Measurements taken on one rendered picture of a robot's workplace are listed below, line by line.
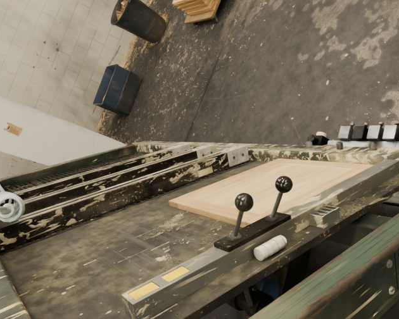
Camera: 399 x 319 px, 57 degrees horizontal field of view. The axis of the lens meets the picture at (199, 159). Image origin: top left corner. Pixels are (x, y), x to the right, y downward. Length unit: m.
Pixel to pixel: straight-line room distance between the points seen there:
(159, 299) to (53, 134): 4.15
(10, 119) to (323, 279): 4.29
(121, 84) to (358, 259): 4.86
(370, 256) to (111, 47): 5.96
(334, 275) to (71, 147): 4.37
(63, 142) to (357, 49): 3.42
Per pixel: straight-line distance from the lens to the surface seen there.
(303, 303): 0.59
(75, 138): 4.82
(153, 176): 1.44
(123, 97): 5.33
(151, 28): 5.49
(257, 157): 1.70
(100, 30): 6.37
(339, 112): 2.68
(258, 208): 1.06
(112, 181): 1.62
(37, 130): 4.71
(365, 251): 0.72
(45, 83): 6.12
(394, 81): 2.59
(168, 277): 0.73
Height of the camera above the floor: 2.05
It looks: 35 degrees down
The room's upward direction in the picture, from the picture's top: 68 degrees counter-clockwise
